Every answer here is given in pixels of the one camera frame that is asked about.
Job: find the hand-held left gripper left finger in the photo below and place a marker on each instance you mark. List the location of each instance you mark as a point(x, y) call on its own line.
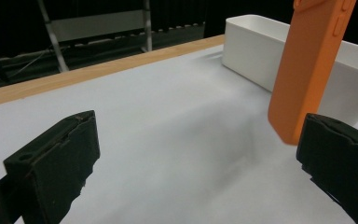
point(56, 168)

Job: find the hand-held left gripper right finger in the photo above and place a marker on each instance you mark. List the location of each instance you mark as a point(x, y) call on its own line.
point(345, 161)

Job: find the orange phone case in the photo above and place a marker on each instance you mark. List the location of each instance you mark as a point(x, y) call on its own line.
point(304, 77)

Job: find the white plastic box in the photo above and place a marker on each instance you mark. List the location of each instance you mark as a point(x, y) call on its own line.
point(248, 53)

